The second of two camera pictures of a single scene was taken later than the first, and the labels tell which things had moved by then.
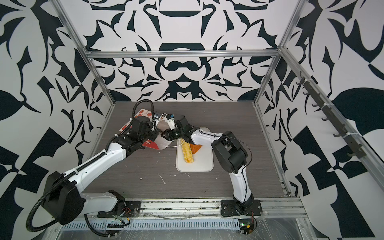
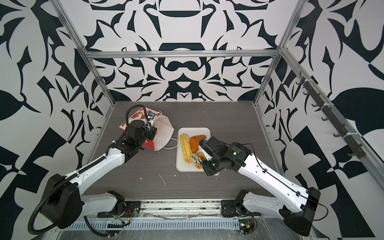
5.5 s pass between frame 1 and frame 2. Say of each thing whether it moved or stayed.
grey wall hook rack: stayed
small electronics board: stayed
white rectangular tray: stayed
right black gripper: moved
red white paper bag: moved
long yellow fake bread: stayed
